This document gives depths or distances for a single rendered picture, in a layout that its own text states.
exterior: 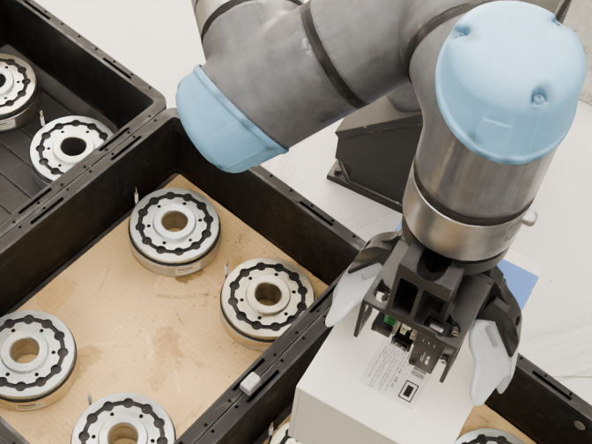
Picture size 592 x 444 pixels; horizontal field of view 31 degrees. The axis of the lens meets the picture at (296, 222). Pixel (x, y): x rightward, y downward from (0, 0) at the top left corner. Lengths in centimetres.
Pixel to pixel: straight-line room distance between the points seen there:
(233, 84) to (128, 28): 97
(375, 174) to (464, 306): 70
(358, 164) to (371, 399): 65
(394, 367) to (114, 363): 42
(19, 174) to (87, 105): 13
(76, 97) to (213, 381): 43
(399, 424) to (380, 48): 29
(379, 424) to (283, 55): 29
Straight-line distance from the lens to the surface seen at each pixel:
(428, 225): 63
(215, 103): 66
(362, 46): 63
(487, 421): 115
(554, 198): 150
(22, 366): 111
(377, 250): 76
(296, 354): 104
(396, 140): 133
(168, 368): 114
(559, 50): 56
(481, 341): 77
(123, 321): 117
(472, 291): 72
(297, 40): 65
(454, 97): 55
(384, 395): 79
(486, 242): 63
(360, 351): 81
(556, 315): 140
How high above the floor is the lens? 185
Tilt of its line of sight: 55 degrees down
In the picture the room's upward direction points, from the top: 8 degrees clockwise
